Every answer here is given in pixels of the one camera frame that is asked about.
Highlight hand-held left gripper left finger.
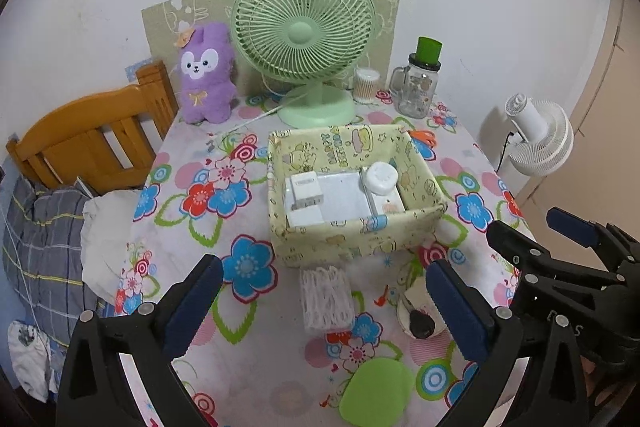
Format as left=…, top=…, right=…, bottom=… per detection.
left=56, top=253, right=224, bottom=427

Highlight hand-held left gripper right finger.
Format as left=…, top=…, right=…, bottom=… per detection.
left=425, top=258, right=591, bottom=427

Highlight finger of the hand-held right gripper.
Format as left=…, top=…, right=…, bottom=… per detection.
left=486, top=219, right=626, bottom=283
left=546, top=207, right=640, bottom=280

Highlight yellow patterned storage box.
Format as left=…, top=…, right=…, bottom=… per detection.
left=267, top=123, right=448, bottom=269

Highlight white adapter box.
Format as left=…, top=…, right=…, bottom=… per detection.
left=286, top=202, right=325, bottom=228

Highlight white round disc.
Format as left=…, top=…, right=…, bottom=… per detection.
left=362, top=162, right=398, bottom=195

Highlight small white charger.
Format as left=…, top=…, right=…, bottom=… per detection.
left=291, top=173, right=321, bottom=206

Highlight person's right hand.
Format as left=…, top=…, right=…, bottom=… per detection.
left=581, top=357, right=632, bottom=427

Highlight white floor fan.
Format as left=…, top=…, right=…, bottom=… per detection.
left=502, top=93, right=574, bottom=178

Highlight floral tablecloth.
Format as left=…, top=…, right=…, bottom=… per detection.
left=114, top=87, right=536, bottom=427

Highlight beige wooden door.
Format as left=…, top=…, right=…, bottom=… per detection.
left=515, top=0, right=640, bottom=253

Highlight white crumpled bedsheet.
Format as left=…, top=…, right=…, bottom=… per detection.
left=81, top=189, right=146, bottom=303

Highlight grey plaid blanket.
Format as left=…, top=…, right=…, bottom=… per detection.
left=0, top=177, right=101, bottom=348

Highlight white patterned cloth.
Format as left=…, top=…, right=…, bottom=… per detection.
left=7, top=319, right=61, bottom=403

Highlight glass mug jar green lid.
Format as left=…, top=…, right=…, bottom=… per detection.
left=389, top=36, right=443, bottom=118

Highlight wooden bed headboard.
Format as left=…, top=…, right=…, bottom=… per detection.
left=6, top=59, right=180, bottom=192

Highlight clear cotton swab jar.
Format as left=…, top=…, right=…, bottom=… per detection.
left=354, top=68, right=381, bottom=104

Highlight purple plush toy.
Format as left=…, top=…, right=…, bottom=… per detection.
left=174, top=22, right=238, bottom=125

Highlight green desk fan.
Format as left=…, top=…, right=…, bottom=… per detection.
left=231, top=0, right=376, bottom=129

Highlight black fan cable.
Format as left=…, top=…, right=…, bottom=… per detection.
left=495, top=132, right=516, bottom=172

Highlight orange-handled scissors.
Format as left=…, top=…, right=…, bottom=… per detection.
left=407, top=129, right=437, bottom=148

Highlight white fan cable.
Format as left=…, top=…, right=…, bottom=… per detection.
left=227, top=84, right=311, bottom=130

